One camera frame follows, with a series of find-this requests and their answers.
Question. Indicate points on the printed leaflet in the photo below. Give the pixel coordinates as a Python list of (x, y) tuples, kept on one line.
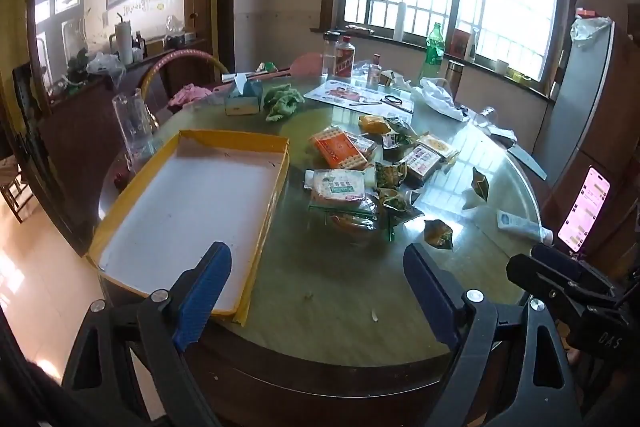
[(340, 94)]

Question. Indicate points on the clear red snack packet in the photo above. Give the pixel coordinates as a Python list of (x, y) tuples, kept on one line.
[(350, 219)]

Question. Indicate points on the pink cloth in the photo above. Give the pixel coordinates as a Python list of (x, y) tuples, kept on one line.
[(187, 94)]

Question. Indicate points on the small glass bottle red cap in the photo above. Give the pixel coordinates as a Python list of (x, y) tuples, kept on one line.
[(373, 74)]

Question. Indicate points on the yellow snack packet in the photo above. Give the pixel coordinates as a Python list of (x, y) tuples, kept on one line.
[(374, 123)]

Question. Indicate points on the yellow cardboard tray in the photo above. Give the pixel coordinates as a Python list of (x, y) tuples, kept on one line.
[(190, 207)]

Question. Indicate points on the smartphone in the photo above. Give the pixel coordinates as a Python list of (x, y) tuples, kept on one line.
[(585, 207)]

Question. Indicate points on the steel thermos flask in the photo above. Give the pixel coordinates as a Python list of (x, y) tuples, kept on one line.
[(454, 79)]

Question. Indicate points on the small cardboard box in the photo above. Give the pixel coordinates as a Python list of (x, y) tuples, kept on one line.
[(392, 80)]

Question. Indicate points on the pink hand fan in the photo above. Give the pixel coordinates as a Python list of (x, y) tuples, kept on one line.
[(307, 66)]

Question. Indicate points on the kitchen knife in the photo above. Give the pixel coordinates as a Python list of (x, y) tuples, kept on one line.
[(525, 159)]

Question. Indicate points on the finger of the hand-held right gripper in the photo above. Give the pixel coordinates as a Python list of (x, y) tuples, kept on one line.
[(560, 257), (530, 274)]

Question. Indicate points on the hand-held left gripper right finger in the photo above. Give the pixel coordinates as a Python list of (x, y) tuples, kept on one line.
[(432, 292)]

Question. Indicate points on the yellow cracker packet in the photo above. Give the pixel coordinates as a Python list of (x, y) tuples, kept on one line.
[(440, 146)]

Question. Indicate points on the potted plant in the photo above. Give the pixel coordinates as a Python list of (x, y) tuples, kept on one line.
[(76, 67)]

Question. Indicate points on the dark pencil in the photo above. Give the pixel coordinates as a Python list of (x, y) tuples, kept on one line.
[(367, 103)]

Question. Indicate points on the white plastic bag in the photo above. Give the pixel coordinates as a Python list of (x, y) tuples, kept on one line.
[(437, 99)]

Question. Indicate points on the grey refrigerator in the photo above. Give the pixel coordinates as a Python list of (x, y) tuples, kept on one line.
[(575, 107)]

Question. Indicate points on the teal tissue box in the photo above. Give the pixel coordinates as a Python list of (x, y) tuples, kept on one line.
[(242, 99)]

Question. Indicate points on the white paper roll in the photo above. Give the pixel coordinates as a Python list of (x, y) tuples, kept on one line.
[(399, 22)]

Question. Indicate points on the pink yellow hula hoop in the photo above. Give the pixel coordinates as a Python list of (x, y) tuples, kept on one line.
[(185, 53)]

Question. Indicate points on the crumpled plastic bag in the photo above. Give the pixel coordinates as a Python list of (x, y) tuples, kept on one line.
[(590, 29)]

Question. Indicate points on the green cloth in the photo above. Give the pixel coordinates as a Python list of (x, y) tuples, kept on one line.
[(282, 102)]

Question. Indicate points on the red box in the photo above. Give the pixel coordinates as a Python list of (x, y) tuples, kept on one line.
[(459, 43)]

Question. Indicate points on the white tumbler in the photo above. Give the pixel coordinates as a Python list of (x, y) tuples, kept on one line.
[(123, 44)]

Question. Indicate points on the white cream tube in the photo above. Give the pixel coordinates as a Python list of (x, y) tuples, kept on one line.
[(517, 222)]

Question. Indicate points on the dark wooden sideboard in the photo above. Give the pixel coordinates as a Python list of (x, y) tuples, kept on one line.
[(85, 132)]

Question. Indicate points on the orange cracker packet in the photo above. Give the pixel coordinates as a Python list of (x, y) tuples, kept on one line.
[(332, 149)]

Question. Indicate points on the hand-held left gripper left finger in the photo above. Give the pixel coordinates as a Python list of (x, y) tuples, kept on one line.
[(202, 292)]

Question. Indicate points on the glass jar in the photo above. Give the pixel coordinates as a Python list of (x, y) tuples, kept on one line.
[(175, 29)]

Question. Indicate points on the brown red-label snack packet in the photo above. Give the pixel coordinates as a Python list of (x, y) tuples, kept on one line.
[(420, 162)]

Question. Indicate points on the clear bottle black cap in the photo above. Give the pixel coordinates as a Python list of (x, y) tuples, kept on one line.
[(332, 57)]

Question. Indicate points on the wooden chair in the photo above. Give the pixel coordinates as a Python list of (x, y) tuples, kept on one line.
[(12, 192)]

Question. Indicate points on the green small snack packet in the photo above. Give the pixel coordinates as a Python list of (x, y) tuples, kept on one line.
[(387, 174), (395, 202), (480, 182), (438, 234), (397, 139)]

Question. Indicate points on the green white wrapper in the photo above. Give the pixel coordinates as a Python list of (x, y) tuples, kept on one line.
[(267, 68)]

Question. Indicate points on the green plastic bottle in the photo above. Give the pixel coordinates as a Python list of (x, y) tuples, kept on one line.
[(432, 52)]

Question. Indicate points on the clear plastic bag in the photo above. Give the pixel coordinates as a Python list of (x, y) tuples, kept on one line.
[(105, 63)]

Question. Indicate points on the clear glass pitcher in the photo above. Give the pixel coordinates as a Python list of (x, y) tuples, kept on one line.
[(131, 127)]

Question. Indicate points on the white green-label snack packet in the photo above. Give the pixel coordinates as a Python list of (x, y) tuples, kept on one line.
[(340, 187)]

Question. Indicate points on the brown bottle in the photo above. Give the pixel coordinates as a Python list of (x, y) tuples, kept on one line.
[(139, 44)]

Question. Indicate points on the white cup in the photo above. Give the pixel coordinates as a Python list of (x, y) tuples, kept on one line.
[(501, 67)]

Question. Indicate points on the white liquor bottle red label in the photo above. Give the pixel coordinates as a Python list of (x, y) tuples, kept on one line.
[(343, 62)]

